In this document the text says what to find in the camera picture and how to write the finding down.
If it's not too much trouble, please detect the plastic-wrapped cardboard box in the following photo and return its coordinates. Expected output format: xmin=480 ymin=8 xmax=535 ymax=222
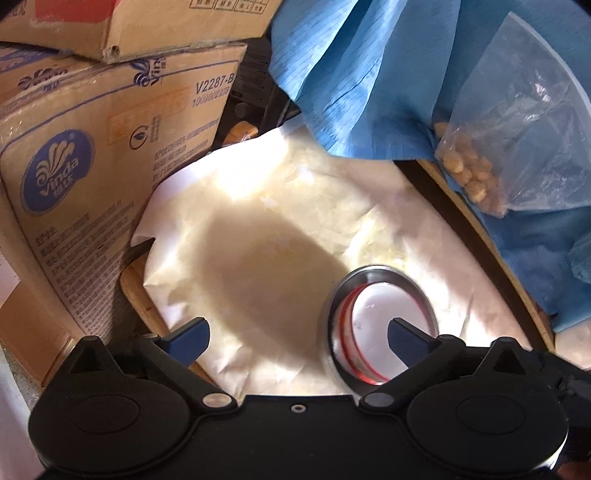
xmin=0 ymin=41 xmax=247 ymax=386

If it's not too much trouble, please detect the brown cardboard box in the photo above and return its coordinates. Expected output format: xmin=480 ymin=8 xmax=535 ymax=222
xmin=0 ymin=0 xmax=283 ymax=64

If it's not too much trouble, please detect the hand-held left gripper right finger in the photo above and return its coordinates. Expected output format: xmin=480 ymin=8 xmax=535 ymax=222
xmin=360 ymin=318 xmax=536 ymax=409

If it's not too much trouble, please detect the clear bag of round snacks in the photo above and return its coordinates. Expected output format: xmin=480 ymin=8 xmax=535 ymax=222
xmin=431 ymin=11 xmax=591 ymax=219

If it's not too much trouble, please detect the stainless steel bowl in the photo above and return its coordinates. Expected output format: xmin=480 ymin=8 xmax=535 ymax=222
xmin=325 ymin=264 xmax=438 ymax=386

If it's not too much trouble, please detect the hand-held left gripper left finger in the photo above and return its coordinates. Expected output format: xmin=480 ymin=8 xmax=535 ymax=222
xmin=58 ymin=318 xmax=232 ymax=409

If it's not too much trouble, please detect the white bowl with red rim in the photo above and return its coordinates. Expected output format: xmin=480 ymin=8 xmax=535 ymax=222
xmin=339 ymin=284 xmax=428 ymax=381

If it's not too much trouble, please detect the white paper sheet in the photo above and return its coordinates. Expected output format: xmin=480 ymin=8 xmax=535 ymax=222
xmin=131 ymin=127 xmax=555 ymax=398

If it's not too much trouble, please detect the blue striped cloth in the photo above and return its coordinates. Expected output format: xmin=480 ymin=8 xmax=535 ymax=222
xmin=270 ymin=0 xmax=591 ymax=334

